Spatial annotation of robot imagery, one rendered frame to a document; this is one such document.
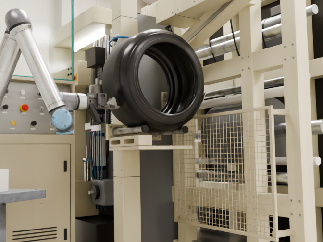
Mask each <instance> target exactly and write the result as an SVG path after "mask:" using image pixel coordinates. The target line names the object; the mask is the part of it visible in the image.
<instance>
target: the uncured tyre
mask: <svg viewBox="0 0 323 242"><path fill-rule="evenodd" d="M143 55H147V56H149V57H151V58H153V59H154V60H155V61H156V62H157V63H158V64H159V65H160V66H161V68H162V70H163V71H164V74H165V76H166V80H167V85H168V93H167V98H166V101H165V103H164V105H163V107H162V109H161V110H160V111H158V110H157V109H155V108H154V107H153V106H152V105H151V104H150V103H149V102H148V101H147V100H146V99H145V97H144V95H143V93H142V91H141V88H140V85H139V79H138V69H139V64H140V61H141V58H142V56H143ZM102 90H103V93H106V94H107V101H106V102H108V100H109V99H110V98H113V97H114V98H115V99H116V103H117V105H118V106H120V108H118V109H110V110H111V112H112V113H113V115H114V116H115V117H116V118H117V119H118V120H119V121H120V122H121V123H122V124H124V125H125V126H127V127H132V126H139V125H147V126H148V128H149V130H148V133H154V132H164V131H171V130H175V129H177V128H179V127H181V126H183V125H184V124H186V123H187V122H189V121H190V120H191V119H192V118H193V117H194V115H195V114H196V113H197V111H198V109H199V107H200V105H201V102H202V98H203V94H204V75H203V70H202V66H201V64H200V61H199V59H198V57H197V55H196V53H195V51H194V50H193V48H192V47H191V46H190V45H189V44H188V43H187V42H186V41H185V40H184V39H183V38H181V37H180V36H179V35H177V34H175V33H173V32H171V31H167V30H162V29H150V30H145V31H142V32H140V33H138V34H136V35H134V36H131V37H129V38H127V39H125V40H123V41H122V42H120V43H119V44H118V45H117V46H116V47H115V48H114V49H113V50H112V51H111V53H110V54H109V56H108V57H107V59H106V62H105V64H104V67H103V72H102Z"/></svg>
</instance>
